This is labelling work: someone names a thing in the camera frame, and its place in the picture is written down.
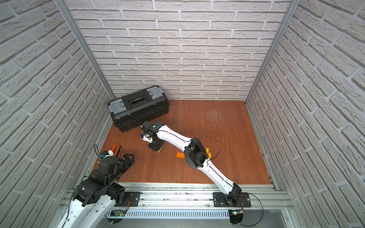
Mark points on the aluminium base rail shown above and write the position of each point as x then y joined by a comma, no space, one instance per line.
200,196

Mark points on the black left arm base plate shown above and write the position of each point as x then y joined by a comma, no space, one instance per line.
131,199

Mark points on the white perforated cable tray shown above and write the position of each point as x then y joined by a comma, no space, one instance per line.
168,214

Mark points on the orange long lego brick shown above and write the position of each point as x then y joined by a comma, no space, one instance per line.
180,155

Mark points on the aluminium corner post right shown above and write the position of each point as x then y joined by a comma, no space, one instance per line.
276,41

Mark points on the orange handled pliers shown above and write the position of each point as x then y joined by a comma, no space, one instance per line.
116,150

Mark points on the aluminium corner post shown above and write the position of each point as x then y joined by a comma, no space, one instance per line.
276,41
66,12

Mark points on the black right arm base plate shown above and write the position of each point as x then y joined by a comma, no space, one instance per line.
222,200

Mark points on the aluminium corner post left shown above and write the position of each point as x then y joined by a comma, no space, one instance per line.
66,12

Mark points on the black plastic toolbox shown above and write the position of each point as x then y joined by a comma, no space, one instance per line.
132,110

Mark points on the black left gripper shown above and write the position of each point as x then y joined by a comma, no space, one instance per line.
124,160

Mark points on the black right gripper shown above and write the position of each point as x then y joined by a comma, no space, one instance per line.
154,147

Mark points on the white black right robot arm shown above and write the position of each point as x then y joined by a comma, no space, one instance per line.
197,158

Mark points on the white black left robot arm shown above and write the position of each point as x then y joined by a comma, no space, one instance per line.
94,197

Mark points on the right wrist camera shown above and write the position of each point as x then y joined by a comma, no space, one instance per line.
146,137

